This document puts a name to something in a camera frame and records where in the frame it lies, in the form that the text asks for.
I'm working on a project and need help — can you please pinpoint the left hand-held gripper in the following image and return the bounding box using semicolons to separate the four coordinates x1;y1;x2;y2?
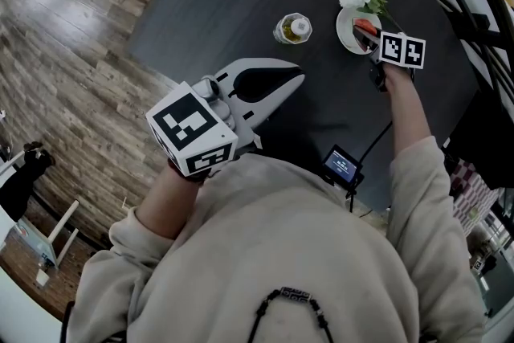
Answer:
145;57;307;178

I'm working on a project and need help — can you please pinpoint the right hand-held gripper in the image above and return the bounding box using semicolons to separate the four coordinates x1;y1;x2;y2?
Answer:
353;26;426;94

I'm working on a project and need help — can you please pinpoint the red watermelon slice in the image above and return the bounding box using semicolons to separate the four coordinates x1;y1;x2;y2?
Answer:
353;18;378;36

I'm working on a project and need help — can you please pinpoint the person's left forearm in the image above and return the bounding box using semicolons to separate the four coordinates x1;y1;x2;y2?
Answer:
133;158;203;242

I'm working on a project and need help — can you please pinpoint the person's right forearm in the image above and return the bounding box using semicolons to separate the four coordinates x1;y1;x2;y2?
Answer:
382;63;434;166

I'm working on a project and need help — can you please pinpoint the person's left hand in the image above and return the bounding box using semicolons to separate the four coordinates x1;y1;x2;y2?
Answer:
206;98;237;131

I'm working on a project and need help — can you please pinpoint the white round plate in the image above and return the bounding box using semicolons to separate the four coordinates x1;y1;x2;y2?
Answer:
336;6;383;55

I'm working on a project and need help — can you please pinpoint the glass jar with white lid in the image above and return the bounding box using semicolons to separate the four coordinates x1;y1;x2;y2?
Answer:
273;12;314;46

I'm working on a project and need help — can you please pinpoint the black round table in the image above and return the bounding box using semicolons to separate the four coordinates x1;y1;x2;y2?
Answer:
128;0;485;214

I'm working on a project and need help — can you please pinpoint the small black screen device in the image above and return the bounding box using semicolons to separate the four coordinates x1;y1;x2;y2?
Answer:
320;144;365;189

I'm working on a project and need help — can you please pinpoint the beige sweatshirt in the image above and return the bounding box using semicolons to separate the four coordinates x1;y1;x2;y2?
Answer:
65;135;487;343

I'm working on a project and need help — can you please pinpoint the checkered cloth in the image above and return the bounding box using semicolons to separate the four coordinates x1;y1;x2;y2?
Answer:
448;158;501;237

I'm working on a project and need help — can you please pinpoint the white wooden chair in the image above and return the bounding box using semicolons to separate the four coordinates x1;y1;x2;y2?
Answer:
15;198;81;271

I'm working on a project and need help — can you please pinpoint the black cable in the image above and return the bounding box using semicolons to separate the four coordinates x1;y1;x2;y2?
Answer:
358;119;394;164

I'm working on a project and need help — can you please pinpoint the black metal window frame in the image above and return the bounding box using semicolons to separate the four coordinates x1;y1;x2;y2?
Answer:
401;0;514;109

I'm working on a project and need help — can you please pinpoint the black beaded lanyard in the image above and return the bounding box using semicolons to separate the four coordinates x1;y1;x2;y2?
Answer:
246;286;335;343

